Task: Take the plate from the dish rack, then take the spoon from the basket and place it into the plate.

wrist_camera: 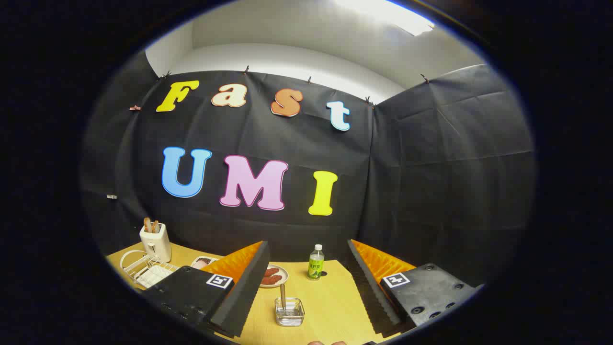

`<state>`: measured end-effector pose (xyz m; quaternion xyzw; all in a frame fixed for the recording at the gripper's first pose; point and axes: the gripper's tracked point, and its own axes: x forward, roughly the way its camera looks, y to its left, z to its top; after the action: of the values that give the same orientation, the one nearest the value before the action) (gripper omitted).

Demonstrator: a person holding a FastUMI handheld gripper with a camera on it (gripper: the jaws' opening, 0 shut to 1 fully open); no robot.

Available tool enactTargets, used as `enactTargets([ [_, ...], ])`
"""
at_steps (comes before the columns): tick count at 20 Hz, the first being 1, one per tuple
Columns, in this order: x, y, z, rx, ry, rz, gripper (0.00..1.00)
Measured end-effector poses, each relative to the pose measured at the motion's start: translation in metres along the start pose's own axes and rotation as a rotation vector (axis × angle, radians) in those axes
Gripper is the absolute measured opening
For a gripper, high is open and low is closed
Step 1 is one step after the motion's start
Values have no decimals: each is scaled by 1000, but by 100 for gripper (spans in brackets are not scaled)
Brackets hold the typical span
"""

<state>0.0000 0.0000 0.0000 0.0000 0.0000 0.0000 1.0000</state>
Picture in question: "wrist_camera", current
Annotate metal mesh basket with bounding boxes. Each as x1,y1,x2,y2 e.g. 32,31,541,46
274,297,306,327

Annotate green label drink bottle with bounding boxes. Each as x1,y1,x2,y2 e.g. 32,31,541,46
307,244,325,280

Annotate white wire dish rack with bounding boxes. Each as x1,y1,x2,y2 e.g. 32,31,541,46
120,250,180,289

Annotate white plate with meat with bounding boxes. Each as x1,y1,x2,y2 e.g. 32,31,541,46
259,264,289,288

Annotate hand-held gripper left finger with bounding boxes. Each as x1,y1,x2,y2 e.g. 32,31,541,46
144,241,270,338

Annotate white toaster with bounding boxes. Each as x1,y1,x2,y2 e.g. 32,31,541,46
139,223,172,263

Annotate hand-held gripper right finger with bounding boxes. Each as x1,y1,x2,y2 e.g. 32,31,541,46
347,239,484,336

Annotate black backdrop cloth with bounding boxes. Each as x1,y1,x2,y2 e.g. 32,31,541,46
79,50,536,288

